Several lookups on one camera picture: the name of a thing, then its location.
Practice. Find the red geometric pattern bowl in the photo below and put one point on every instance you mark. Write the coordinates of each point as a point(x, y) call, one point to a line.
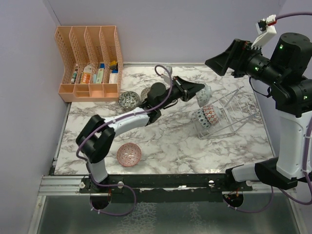
point(212, 113)

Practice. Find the green leaf pattern bowl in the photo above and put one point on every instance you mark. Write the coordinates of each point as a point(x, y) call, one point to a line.
point(129, 100)

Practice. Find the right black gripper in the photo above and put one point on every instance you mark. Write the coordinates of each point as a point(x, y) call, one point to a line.
point(238, 51)

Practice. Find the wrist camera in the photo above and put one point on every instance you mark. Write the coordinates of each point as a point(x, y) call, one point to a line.
point(167, 74)
point(266, 31)

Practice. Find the orange plastic desk organizer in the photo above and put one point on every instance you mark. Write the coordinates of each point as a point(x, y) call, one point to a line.
point(93, 63)

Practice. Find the items in organizer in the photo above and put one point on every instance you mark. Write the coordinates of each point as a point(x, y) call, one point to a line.
point(98, 75)

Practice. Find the red circle pattern bowl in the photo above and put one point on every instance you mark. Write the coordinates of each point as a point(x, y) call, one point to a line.
point(129, 154)

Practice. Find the white wire dish rack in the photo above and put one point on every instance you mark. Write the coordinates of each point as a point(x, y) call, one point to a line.
point(238, 107)

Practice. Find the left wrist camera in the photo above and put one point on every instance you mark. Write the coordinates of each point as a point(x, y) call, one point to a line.
point(167, 74)

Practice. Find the blue triangle pattern bowl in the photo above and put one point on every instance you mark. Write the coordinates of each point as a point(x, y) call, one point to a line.
point(204, 95)

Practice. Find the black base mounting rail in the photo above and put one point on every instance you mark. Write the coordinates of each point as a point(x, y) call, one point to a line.
point(158, 188)

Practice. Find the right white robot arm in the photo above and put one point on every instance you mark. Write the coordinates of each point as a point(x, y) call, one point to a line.
point(294, 105)

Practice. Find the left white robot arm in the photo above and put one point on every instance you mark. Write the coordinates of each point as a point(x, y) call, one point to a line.
point(97, 136)

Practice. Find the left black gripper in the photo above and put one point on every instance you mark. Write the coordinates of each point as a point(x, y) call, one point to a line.
point(189, 89)

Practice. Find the brown tile pattern bowl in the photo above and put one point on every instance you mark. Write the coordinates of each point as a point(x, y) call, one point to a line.
point(144, 93)

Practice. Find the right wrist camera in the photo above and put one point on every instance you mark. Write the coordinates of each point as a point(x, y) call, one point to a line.
point(266, 31)

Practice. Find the blue floral pattern bowl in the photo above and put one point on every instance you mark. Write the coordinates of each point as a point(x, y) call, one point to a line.
point(202, 119)

